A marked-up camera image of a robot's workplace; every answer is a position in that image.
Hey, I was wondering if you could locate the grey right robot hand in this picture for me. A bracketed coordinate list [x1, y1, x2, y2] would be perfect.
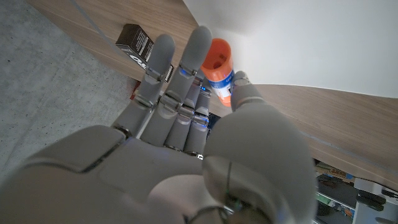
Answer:
[0, 25, 318, 224]

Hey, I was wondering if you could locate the orange and blue glue stick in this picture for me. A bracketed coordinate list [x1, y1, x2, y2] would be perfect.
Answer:
[200, 38, 234, 108]

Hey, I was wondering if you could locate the black Nitro package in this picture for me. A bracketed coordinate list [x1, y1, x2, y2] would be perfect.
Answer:
[115, 24, 175, 83]

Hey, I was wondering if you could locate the white paper plate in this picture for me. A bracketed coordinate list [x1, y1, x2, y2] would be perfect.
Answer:
[182, 0, 398, 99]

